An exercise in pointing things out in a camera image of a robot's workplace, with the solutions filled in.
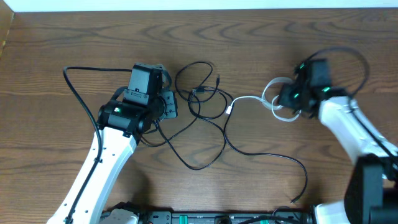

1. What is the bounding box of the white cable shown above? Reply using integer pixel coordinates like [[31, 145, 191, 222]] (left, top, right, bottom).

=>
[[225, 77, 302, 123]]

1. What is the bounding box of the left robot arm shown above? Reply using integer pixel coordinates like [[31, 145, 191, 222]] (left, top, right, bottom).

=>
[[48, 63, 177, 223]]

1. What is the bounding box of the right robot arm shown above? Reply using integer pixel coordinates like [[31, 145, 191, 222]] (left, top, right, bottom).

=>
[[278, 59, 397, 223]]

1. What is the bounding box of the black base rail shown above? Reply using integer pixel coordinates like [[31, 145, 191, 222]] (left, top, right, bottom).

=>
[[99, 202, 315, 224]]

